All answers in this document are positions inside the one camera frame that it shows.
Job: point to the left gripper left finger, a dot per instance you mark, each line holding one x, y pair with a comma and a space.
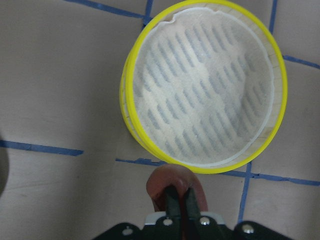
172, 203

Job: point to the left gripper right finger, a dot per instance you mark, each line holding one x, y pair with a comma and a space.
192, 209

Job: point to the brown bun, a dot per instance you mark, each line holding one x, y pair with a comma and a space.
179, 177

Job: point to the yellow steamer layer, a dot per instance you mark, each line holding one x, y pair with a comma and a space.
206, 86
124, 108

